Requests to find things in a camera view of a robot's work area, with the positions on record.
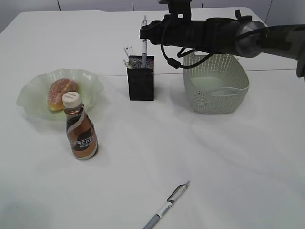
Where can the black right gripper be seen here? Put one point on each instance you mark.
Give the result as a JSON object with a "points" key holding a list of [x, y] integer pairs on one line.
{"points": [[177, 33]]}

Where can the blue white gel pen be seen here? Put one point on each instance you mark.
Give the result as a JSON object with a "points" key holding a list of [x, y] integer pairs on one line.
{"points": [[144, 45]]}

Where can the clear plastic ruler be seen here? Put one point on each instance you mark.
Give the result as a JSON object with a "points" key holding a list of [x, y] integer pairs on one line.
{"points": [[128, 51]]}

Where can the beige retractable pen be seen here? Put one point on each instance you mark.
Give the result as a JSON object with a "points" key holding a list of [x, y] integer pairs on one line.
{"points": [[128, 64]]}

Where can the sugared bread roll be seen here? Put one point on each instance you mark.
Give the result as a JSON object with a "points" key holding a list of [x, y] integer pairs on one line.
{"points": [[57, 90]]}

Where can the brown Nescafe coffee bottle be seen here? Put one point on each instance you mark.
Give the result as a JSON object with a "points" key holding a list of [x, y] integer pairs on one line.
{"points": [[80, 130]]}

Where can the grey clear gel pen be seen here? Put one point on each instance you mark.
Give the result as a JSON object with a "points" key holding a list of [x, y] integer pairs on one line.
{"points": [[170, 202]]}

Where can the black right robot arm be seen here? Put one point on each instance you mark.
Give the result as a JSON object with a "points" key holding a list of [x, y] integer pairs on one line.
{"points": [[241, 36]]}

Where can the black mesh pen holder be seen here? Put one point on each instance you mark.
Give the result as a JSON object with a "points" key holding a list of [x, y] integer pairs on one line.
{"points": [[141, 80]]}

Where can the pale green plastic basket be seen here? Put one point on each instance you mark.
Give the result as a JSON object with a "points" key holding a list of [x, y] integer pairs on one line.
{"points": [[217, 86]]}

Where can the translucent green wavy plate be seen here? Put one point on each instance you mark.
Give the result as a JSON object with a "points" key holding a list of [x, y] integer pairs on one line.
{"points": [[33, 96]]}

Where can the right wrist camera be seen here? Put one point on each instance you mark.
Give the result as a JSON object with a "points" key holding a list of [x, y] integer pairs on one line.
{"points": [[178, 7]]}

